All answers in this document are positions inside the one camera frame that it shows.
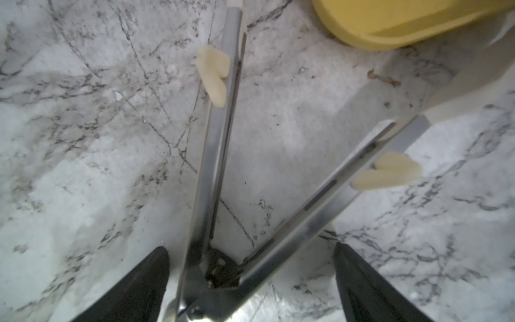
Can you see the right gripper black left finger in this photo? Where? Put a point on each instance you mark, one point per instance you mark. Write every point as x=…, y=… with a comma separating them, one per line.
x=137, y=296

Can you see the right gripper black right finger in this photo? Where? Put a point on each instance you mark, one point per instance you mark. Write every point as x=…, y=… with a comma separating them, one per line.
x=366, y=295

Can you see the metal tongs with silicone tips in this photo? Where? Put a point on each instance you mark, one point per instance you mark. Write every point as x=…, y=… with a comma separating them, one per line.
x=212, y=286

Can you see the yellow cutting board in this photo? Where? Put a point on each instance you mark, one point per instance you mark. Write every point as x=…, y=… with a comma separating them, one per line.
x=385, y=25

